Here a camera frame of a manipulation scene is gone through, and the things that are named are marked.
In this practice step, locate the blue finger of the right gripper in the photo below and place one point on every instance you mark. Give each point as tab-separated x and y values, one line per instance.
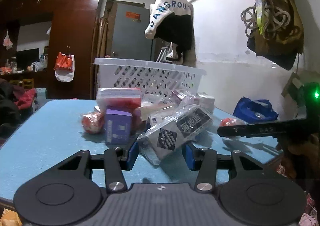
269	129

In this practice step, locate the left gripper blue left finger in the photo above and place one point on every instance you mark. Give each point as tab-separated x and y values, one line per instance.
116	160

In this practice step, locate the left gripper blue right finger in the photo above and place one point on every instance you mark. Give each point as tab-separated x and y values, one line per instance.
203	160

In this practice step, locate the purple cardboard box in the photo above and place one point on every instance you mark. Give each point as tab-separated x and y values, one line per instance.
117	125

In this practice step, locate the bagged box with black labels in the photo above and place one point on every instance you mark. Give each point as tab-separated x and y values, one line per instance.
174	131

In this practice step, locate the blue plastic bag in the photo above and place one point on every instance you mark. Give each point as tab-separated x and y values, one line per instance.
257	111

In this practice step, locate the small red wrapped packet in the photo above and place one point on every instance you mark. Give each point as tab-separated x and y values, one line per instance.
92	122

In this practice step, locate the red white tissue pack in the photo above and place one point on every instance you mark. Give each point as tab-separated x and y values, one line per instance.
123	98

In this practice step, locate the translucent white plastic basket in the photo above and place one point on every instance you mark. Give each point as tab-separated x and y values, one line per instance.
151	77

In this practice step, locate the olive brown hanging bag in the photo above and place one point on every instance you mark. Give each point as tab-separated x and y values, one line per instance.
281	37

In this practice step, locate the orange white hanging bag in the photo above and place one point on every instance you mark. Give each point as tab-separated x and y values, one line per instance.
64	67

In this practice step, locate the metal crutches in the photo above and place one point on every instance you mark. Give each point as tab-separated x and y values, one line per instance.
165	51

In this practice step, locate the black hanging garment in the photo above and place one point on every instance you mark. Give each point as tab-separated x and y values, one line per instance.
178	30

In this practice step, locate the grey metal door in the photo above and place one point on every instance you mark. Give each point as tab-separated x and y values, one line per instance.
128	39

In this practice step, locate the white hoodie with blue letters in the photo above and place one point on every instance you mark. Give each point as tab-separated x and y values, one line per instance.
162	9

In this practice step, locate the dark red wooden wardrobe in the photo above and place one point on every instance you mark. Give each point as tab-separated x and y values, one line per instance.
74	30

